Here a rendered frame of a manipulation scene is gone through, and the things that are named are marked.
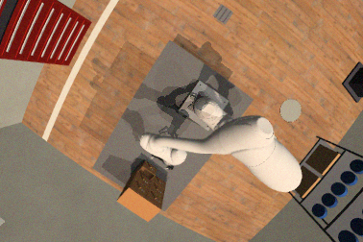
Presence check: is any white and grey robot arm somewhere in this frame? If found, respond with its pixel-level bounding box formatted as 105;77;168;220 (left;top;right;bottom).
139;91;302;192

